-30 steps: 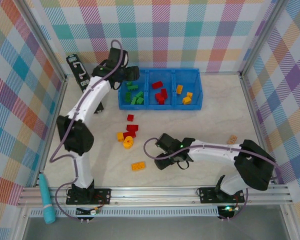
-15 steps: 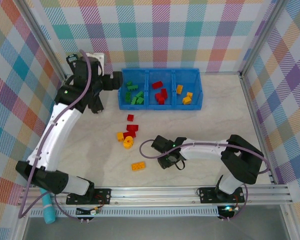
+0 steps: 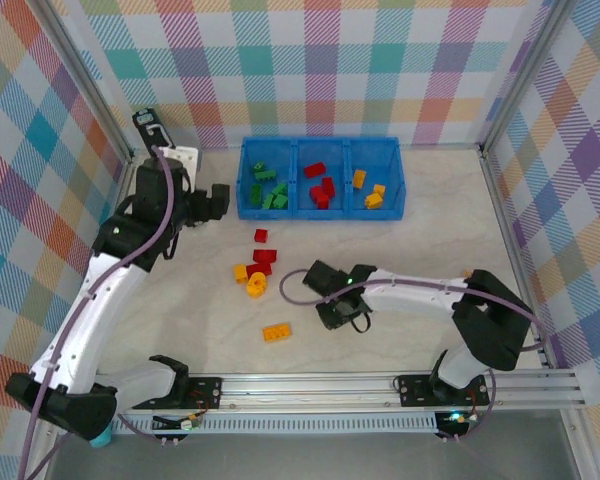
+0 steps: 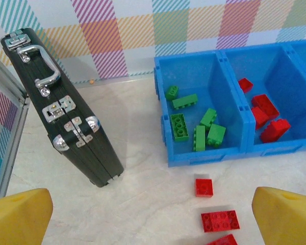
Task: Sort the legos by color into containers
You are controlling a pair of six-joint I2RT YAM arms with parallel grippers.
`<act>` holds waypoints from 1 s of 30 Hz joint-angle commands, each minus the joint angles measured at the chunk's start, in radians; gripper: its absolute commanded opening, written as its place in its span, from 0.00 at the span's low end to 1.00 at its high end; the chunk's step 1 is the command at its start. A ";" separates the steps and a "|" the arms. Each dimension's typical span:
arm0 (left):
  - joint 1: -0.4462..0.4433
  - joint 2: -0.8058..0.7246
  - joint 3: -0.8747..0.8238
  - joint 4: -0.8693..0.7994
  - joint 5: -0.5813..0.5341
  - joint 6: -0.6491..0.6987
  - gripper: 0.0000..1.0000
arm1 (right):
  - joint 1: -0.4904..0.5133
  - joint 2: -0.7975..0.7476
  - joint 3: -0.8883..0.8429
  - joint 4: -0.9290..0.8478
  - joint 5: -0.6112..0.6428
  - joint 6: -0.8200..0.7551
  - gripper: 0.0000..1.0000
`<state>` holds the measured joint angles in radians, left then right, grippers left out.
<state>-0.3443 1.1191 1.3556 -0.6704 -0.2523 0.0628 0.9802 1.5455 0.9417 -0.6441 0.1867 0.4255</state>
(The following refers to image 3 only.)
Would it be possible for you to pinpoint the aluminium mounting rail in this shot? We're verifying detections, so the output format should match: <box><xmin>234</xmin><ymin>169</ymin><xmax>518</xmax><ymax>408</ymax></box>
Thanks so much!
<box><xmin>35</xmin><ymin>370</ymin><xmax>584</xmax><ymax>415</ymax></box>

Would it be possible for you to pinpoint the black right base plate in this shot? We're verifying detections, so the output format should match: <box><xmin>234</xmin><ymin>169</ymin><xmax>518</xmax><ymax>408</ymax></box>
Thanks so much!
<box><xmin>397</xmin><ymin>373</ymin><xmax>492</xmax><ymax>409</ymax></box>

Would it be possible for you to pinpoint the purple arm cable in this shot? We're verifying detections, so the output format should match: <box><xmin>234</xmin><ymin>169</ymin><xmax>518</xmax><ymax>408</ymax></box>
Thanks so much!
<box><xmin>278</xmin><ymin>268</ymin><xmax>551</xmax><ymax>444</ymax></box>
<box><xmin>17</xmin><ymin>144</ymin><xmax>176</xmax><ymax>480</ymax></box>

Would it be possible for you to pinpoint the aluminium side rail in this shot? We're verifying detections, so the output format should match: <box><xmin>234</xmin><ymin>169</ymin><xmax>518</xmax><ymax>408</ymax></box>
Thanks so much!
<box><xmin>92</xmin><ymin>152</ymin><xmax>140</xmax><ymax>241</ymax></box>
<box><xmin>479</xmin><ymin>144</ymin><xmax>556</xmax><ymax>371</ymax></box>

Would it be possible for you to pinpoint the aluminium frame post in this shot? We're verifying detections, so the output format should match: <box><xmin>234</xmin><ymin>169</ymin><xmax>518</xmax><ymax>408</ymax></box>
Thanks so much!
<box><xmin>479</xmin><ymin>0</ymin><xmax>581</xmax><ymax>154</ymax></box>
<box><xmin>37</xmin><ymin>0</ymin><xmax>136</xmax><ymax>164</ymax></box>

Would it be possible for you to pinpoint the grey slotted cable duct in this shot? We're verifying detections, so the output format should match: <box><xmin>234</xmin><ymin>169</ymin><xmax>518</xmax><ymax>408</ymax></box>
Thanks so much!
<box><xmin>58</xmin><ymin>412</ymin><xmax>440</xmax><ymax>435</ymax></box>

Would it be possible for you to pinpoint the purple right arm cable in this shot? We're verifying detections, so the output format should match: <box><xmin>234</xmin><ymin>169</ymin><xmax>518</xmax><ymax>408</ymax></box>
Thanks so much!
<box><xmin>278</xmin><ymin>268</ymin><xmax>551</xmax><ymax>444</ymax></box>

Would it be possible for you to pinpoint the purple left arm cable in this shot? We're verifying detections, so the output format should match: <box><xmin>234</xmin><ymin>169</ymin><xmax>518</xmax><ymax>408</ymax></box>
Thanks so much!
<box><xmin>17</xmin><ymin>144</ymin><xmax>176</xmax><ymax>480</ymax></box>

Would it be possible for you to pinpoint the blue three-compartment bin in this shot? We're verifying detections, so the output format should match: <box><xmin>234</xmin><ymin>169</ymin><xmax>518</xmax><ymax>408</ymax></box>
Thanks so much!
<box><xmin>235</xmin><ymin>135</ymin><xmax>406</xmax><ymax>222</ymax></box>

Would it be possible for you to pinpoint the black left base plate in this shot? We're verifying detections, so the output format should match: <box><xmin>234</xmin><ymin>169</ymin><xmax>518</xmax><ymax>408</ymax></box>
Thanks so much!
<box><xmin>131</xmin><ymin>376</ymin><xmax>225</xmax><ymax>412</ymax></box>

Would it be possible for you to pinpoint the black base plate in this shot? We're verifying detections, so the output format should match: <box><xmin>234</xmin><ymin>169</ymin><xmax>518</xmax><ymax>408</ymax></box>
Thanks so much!
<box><xmin>131</xmin><ymin>376</ymin><xmax>225</xmax><ymax>412</ymax></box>
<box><xmin>397</xmin><ymin>373</ymin><xmax>492</xmax><ymax>409</ymax></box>

